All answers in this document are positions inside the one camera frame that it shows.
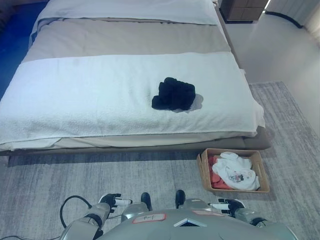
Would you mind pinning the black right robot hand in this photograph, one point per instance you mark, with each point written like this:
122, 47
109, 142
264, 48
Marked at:
231, 203

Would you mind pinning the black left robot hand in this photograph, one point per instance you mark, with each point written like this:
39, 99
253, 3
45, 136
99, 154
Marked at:
108, 199

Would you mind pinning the black clothes pile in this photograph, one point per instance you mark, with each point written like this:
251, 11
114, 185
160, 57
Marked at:
175, 95

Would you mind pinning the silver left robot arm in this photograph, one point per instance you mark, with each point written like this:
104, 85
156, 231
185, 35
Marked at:
85, 222

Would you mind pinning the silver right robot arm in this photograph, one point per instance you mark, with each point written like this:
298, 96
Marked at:
247, 215

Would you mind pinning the brown wicker basket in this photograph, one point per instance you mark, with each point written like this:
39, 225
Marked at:
263, 175

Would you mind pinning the red-edged white label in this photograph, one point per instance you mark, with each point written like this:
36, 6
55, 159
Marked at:
149, 217
207, 213

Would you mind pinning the orange garment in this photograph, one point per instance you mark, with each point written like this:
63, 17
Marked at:
216, 181

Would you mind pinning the white printed garment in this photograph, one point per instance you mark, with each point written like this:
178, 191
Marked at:
235, 172

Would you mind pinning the silver left robot leg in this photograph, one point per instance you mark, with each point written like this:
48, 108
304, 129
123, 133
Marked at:
146, 198

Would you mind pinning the silver robot leg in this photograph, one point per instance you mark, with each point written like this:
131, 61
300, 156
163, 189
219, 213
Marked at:
180, 197
146, 198

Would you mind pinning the silver robot torso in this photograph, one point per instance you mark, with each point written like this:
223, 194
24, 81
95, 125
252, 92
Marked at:
200, 228

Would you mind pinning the grey woven rug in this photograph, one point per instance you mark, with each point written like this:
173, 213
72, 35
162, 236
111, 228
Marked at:
75, 175

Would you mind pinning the silver right robot leg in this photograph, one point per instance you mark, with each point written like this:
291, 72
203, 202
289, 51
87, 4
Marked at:
180, 197

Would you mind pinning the white duvet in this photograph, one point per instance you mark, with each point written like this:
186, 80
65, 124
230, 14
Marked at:
125, 8

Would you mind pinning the brown wooden nightstand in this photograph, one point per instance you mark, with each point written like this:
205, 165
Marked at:
240, 10

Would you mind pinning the white object with black base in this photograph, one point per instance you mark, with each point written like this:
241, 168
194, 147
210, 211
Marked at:
300, 12

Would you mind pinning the bed frame with taupe upholstery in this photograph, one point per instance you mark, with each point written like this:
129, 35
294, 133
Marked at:
264, 143

